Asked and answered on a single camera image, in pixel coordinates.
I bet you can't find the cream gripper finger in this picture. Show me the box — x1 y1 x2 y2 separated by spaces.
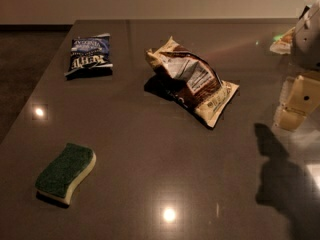
274 71 320 131

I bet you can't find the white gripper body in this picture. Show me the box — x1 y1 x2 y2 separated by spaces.
291 0 320 70

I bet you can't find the brown chip bag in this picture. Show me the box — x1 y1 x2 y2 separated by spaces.
146 37 239 128

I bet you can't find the blue chip bag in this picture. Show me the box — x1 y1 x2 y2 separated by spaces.
65 33 113 79

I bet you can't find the green and white sponge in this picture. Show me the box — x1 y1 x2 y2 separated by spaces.
35 143 96 206

